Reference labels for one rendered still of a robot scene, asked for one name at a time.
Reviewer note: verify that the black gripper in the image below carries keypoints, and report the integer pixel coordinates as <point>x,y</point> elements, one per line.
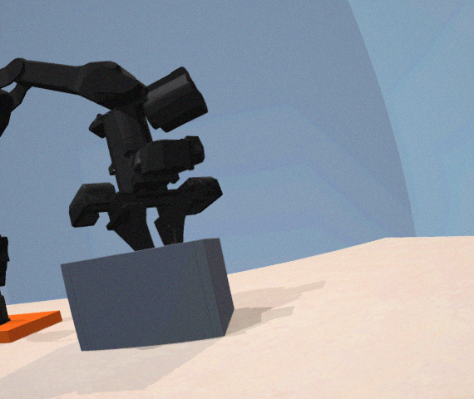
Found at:
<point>127,208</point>

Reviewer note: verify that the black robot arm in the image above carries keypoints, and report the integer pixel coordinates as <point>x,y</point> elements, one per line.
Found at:
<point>167,104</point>

